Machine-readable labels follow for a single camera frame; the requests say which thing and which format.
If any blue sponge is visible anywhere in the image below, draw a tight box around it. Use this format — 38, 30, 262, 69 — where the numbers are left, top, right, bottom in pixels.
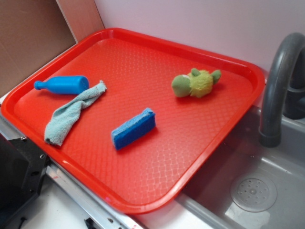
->
111, 108, 156, 150

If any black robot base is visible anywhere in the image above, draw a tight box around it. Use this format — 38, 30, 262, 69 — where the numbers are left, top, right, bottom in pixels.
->
0, 136, 49, 229

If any brown cardboard panel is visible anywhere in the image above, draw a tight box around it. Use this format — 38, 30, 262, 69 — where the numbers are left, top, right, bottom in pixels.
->
0, 0, 75, 96

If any blue plastic bottle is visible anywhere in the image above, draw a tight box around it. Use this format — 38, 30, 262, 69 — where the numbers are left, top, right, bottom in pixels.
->
34, 76, 89, 95

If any light blue cloth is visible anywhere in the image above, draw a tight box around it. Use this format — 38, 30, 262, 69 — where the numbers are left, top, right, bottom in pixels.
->
44, 81, 107, 146

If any green plush animal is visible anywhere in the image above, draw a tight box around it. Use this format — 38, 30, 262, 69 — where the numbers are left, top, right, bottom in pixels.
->
171, 68, 222, 98

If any red plastic tray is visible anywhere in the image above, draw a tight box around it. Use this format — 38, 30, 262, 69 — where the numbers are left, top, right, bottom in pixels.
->
1, 29, 265, 215

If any grey toy faucet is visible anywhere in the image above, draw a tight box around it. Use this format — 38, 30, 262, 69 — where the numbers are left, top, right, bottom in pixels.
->
259, 32, 305, 147

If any grey toy sink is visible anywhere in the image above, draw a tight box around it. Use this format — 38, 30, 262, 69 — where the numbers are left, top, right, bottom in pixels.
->
177, 107, 305, 229

